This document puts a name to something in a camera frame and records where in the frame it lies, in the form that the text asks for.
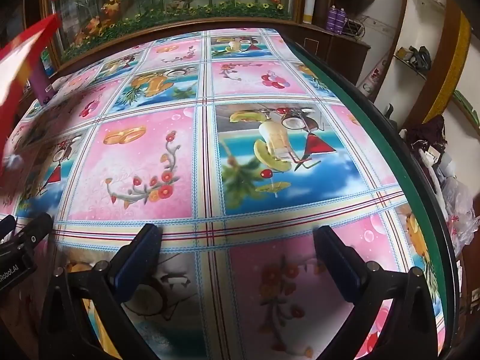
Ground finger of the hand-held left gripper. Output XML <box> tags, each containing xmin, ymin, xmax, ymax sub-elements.
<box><xmin>15</xmin><ymin>213</ymin><xmax>54</xmax><ymax>256</ymax></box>
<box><xmin>0</xmin><ymin>215</ymin><xmax>16</xmax><ymax>239</ymax></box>

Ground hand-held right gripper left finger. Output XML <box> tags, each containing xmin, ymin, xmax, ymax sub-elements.
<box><xmin>39</xmin><ymin>223</ymin><xmax>164</xmax><ymax>360</ymax></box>

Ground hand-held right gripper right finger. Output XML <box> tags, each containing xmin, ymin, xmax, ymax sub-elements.
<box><xmin>313</xmin><ymin>226</ymin><xmax>460</xmax><ymax>360</ymax></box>

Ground red cardboard box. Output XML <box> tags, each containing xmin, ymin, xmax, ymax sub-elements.
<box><xmin>0</xmin><ymin>13</ymin><xmax>62</xmax><ymax>175</ymax></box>

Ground printed tablecloth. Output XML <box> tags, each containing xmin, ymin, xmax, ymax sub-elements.
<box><xmin>0</xmin><ymin>28</ymin><xmax>456</xmax><ymax>360</ymax></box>

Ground white plastic bag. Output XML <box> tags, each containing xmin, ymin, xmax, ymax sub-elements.
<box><xmin>437</xmin><ymin>176</ymin><xmax>480</xmax><ymax>256</ymax></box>

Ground purple drinking bottle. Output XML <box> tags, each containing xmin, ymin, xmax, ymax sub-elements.
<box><xmin>32</xmin><ymin>60</ymin><xmax>57</xmax><ymax>104</ymax></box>

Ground dark red cloth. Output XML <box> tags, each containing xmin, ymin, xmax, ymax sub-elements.
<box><xmin>405</xmin><ymin>114</ymin><xmax>449</xmax><ymax>158</ymax></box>

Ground wooden cabinet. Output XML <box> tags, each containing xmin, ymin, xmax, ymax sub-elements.
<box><xmin>292</xmin><ymin>0</ymin><xmax>372</xmax><ymax>87</ymax></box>

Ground dark shoes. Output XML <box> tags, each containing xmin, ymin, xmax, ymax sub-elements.
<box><xmin>395</xmin><ymin>45</ymin><xmax>432</xmax><ymax>69</ymax></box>

